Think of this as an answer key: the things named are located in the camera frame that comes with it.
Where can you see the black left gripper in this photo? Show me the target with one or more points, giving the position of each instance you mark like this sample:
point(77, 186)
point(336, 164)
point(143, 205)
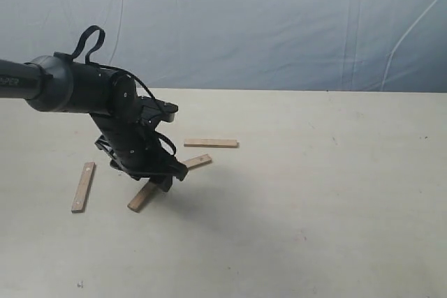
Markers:
point(131, 153)

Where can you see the diagonal wooden stick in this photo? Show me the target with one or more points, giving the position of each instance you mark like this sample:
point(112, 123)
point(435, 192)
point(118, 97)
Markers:
point(142, 197)

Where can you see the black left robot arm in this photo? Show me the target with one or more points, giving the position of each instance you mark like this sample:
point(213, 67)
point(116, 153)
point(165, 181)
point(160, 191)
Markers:
point(126, 120)

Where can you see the blue-grey backdrop cloth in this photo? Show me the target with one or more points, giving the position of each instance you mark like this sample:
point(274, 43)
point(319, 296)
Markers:
point(336, 45)

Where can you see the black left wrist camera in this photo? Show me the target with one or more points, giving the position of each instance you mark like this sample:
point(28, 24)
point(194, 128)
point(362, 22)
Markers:
point(155, 110)

